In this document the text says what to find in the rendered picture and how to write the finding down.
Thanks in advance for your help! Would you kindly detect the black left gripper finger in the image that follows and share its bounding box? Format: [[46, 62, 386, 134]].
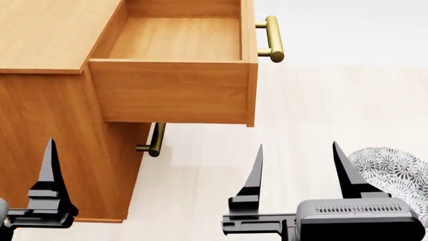
[[26, 137, 80, 215]]

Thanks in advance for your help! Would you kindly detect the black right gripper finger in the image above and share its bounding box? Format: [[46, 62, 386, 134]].
[[228, 143, 264, 216], [332, 141, 391, 201]]

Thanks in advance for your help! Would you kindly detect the wooden cabinet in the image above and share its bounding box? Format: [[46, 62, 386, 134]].
[[0, 0, 153, 224]]

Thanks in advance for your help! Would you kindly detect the open wooden drawer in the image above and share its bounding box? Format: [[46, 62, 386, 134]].
[[87, 0, 259, 129]]

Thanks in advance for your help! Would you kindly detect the floral patterned white bowl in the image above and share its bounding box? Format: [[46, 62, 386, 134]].
[[347, 146, 428, 220]]

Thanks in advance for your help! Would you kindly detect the grey left gripper camera box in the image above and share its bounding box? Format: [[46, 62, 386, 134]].
[[0, 197, 9, 224]]

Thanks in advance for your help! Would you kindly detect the grey gripper camera box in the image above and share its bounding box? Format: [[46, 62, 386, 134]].
[[295, 197, 426, 241], [0, 197, 9, 224]]

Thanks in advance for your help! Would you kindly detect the grey right gripper camera box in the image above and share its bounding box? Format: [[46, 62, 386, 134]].
[[295, 197, 426, 241]]

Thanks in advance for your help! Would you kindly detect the brass bar drawer handle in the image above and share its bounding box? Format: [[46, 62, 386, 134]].
[[254, 15, 286, 64], [135, 122, 167, 159]]

